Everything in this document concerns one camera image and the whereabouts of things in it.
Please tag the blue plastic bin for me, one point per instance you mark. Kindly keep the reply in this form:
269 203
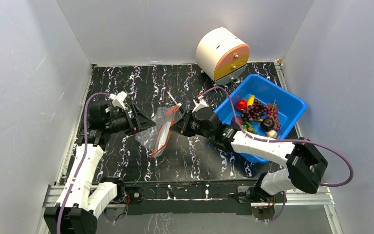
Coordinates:
291 107

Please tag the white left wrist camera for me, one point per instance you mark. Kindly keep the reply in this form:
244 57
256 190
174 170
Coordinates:
118 100

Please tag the dark plum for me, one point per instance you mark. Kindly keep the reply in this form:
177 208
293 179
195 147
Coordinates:
267 124

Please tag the clear zip top bag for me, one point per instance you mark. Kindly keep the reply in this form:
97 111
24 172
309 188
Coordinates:
155 139

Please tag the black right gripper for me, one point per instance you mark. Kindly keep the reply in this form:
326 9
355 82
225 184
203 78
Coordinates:
188 123

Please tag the dark purple grape bunch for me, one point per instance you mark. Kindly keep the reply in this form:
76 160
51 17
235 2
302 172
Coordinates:
254 112

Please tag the white round drawer cabinet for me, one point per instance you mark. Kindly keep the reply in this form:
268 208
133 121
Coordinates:
222 55

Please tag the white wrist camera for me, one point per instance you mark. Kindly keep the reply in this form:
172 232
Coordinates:
199 103
118 100

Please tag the purple mangosteen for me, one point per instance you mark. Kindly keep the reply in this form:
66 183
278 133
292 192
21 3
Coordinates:
237 121

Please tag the light purple grape bunch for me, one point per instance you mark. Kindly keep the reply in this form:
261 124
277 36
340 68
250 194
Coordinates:
272 113

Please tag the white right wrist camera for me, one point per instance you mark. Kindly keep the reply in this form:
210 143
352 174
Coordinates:
199 103

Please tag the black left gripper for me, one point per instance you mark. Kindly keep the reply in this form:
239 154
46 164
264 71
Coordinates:
142 122

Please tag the black white marker pen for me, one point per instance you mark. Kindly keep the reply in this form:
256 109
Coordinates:
172 98

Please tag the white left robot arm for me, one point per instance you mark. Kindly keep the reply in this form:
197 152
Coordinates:
79 205

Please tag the red strawberry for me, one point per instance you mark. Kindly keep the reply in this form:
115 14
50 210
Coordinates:
241 105

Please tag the aluminium frame rail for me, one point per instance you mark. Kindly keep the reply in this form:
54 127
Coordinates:
205 197

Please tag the white garlic bulb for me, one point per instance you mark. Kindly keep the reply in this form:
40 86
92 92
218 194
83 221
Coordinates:
271 134

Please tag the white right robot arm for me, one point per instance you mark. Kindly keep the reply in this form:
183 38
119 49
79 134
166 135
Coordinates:
303 165

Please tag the yellow banana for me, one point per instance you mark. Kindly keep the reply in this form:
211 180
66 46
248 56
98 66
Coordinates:
251 100

